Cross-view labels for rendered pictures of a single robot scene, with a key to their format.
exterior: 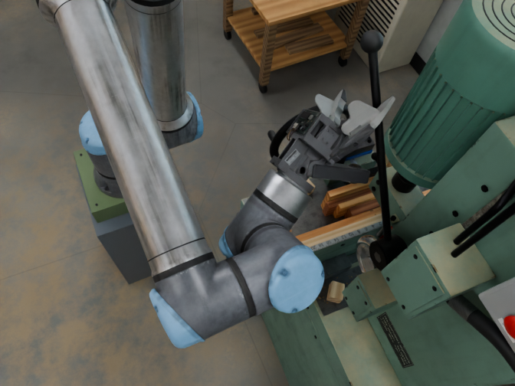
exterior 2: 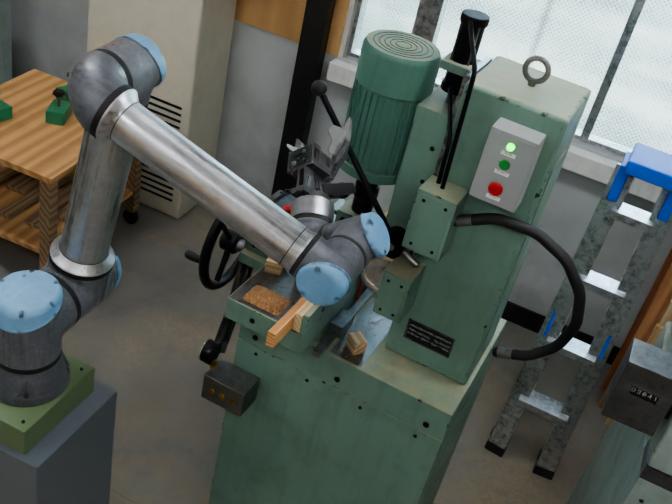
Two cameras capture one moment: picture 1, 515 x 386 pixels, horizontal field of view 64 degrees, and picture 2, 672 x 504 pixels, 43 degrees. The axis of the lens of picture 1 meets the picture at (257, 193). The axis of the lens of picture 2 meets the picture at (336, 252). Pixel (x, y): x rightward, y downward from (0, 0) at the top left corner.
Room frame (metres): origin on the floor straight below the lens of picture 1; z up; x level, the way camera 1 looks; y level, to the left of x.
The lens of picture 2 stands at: (-0.84, 0.87, 2.16)
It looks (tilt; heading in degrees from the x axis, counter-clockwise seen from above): 34 degrees down; 320
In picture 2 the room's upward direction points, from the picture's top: 14 degrees clockwise
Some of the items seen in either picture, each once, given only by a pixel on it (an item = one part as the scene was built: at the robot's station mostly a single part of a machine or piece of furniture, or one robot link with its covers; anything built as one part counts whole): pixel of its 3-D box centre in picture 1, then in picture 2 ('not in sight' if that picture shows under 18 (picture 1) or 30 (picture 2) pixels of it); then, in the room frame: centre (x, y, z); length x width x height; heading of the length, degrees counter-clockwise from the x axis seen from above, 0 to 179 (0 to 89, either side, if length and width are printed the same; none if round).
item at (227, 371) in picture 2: not in sight; (229, 387); (0.50, -0.01, 0.58); 0.12 x 0.08 x 0.08; 31
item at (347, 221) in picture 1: (356, 221); (337, 271); (0.47, -0.26, 0.92); 0.66 x 0.02 x 0.04; 121
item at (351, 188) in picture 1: (362, 188); not in sight; (0.56, -0.26, 0.94); 0.22 x 0.02 x 0.08; 121
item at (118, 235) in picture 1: (142, 217); (29, 474); (0.66, 0.45, 0.28); 0.30 x 0.30 x 0.55; 33
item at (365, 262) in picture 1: (375, 263); (382, 272); (0.33, -0.27, 1.02); 0.12 x 0.03 x 0.12; 31
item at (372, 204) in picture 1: (379, 204); not in sight; (0.53, -0.31, 0.92); 0.19 x 0.02 x 0.04; 121
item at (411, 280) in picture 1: (431, 274); (434, 218); (0.24, -0.29, 1.23); 0.09 x 0.08 x 0.15; 31
